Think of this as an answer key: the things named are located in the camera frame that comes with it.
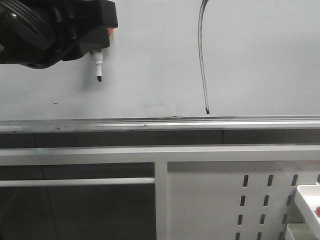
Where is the red magnet taped to marker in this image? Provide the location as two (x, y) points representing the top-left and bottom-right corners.
(107, 28), (115, 41)

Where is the white lower tray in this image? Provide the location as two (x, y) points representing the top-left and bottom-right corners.
(284, 223), (318, 240)

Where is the white plastic tray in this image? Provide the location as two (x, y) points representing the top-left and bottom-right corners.
(294, 185), (320, 240)

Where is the large whiteboard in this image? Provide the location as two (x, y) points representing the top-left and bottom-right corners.
(0, 0), (320, 128)

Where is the white metal stand frame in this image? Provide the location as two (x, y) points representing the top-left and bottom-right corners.
(0, 145), (320, 240)

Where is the small red object in tray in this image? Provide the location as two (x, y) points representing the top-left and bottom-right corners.
(315, 206), (320, 217)

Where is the white whiteboard marker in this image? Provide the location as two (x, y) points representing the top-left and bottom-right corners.
(90, 49), (104, 83)

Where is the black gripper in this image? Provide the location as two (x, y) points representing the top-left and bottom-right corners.
(0, 0), (118, 69)

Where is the white perforated metal panel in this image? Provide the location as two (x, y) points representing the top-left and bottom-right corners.
(168, 161), (320, 240)

